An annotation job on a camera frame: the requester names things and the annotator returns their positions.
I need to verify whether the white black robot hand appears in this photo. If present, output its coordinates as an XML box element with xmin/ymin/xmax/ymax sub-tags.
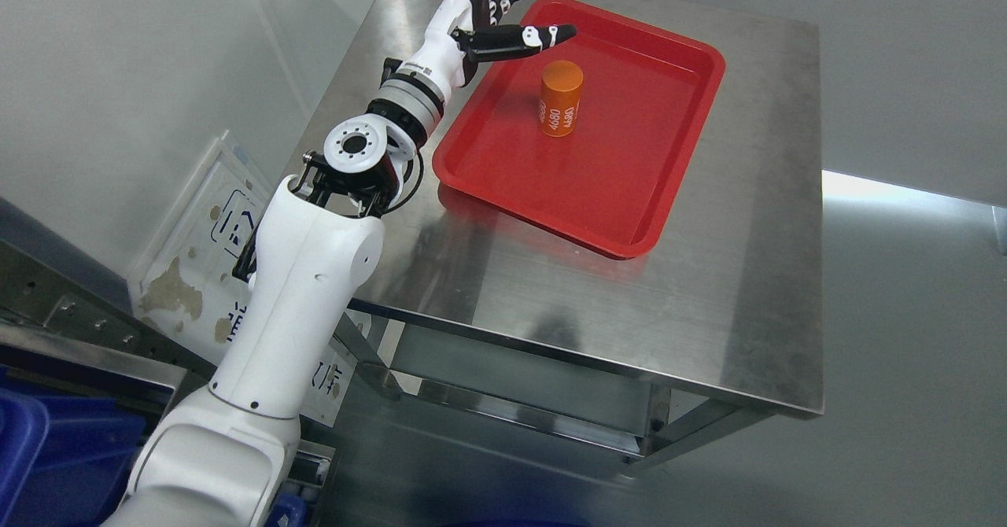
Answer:
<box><xmin>381</xmin><ymin>0</ymin><xmax>577</xmax><ymax>105</ymax></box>

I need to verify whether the orange cylindrical capacitor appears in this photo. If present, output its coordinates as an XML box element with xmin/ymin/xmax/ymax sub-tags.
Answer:
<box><xmin>538</xmin><ymin>60</ymin><xmax>584</xmax><ymax>138</ymax></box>

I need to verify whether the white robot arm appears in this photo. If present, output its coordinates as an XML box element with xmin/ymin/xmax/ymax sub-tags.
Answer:
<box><xmin>105</xmin><ymin>61</ymin><xmax>454</xmax><ymax>526</ymax></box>

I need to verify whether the steel shelf rack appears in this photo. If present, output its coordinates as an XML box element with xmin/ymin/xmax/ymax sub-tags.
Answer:
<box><xmin>0</xmin><ymin>240</ymin><xmax>335</xmax><ymax>527</ymax></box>

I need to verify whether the red plastic tray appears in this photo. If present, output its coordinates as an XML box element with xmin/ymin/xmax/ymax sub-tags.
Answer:
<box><xmin>432</xmin><ymin>0</ymin><xmax>727</xmax><ymax>260</ymax></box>

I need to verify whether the white floor sign board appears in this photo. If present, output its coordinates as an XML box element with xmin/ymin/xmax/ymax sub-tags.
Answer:
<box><xmin>129</xmin><ymin>131</ymin><xmax>384</xmax><ymax>426</ymax></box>

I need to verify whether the stainless steel table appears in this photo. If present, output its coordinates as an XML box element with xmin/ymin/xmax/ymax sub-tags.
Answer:
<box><xmin>337</xmin><ymin>0</ymin><xmax>826</xmax><ymax>474</ymax></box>

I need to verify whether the blue bin lower far right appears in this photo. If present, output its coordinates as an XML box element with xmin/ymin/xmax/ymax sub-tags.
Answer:
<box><xmin>1</xmin><ymin>367</ymin><xmax>146</xmax><ymax>526</ymax></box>

